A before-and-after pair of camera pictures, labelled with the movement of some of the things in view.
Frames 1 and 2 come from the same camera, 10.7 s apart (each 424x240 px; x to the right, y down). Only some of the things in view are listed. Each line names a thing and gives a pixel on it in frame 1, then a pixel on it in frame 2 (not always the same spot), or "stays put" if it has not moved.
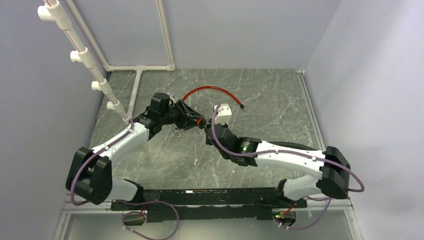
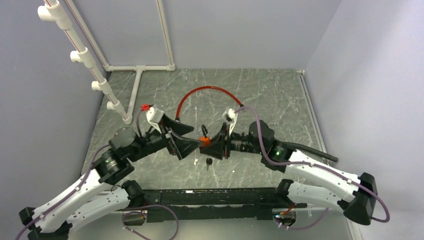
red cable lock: x=240 y=105 stays put
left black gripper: x=188 y=116 -> x=181 y=146
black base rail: x=209 y=204 stays put
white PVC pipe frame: x=54 y=11 stays put
